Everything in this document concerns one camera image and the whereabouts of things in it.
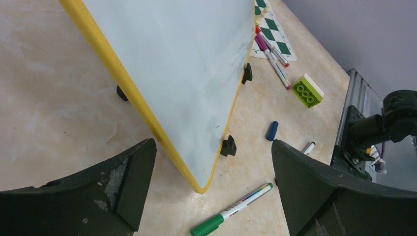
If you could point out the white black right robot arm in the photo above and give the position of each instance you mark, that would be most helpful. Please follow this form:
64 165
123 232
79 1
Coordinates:
397 120

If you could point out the black whiteboard foot clip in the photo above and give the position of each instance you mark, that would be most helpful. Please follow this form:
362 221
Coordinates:
228 147

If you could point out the cream chess pawn left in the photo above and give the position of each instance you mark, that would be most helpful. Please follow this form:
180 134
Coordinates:
259 18

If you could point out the purple capped marker pen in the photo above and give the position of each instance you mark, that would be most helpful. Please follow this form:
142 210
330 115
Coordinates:
262 45

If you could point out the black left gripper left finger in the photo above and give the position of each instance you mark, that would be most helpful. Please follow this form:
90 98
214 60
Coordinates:
106 199

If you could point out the green white chess mat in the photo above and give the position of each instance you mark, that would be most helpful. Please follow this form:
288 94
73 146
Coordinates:
273 30

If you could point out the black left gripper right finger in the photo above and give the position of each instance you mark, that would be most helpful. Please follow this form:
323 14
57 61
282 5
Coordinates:
319 200

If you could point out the blue marker cap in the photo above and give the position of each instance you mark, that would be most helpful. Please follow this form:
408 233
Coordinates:
272 130

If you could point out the green white toy brick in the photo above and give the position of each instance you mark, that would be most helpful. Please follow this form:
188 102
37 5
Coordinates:
307 91

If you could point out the yellow framed whiteboard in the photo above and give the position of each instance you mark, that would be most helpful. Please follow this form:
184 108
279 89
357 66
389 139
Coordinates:
180 63

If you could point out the black capped marker pen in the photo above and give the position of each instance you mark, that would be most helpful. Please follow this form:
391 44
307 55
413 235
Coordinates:
307 150

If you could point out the green capped marker pen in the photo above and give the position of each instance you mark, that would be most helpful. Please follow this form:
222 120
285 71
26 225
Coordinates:
213 223

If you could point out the red capped marker pen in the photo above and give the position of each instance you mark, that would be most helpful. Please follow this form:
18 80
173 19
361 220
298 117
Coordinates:
272 48

